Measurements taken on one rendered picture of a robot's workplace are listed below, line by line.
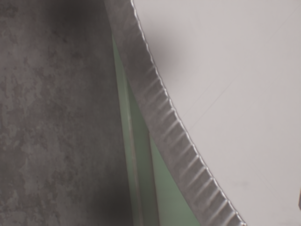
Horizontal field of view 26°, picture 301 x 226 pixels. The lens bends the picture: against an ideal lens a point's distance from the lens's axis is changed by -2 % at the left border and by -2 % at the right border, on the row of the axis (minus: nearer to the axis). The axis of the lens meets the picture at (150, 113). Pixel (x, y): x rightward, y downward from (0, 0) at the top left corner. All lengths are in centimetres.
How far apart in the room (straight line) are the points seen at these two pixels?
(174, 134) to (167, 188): 30
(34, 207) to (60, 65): 19
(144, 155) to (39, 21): 23
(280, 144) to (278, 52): 7
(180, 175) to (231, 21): 15
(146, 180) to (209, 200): 34
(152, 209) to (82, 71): 21
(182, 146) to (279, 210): 12
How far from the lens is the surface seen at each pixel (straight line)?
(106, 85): 90
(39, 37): 86
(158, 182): 90
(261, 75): 53
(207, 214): 57
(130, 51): 64
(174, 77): 59
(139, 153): 90
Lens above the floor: 70
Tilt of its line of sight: 48 degrees down
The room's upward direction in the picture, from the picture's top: 78 degrees clockwise
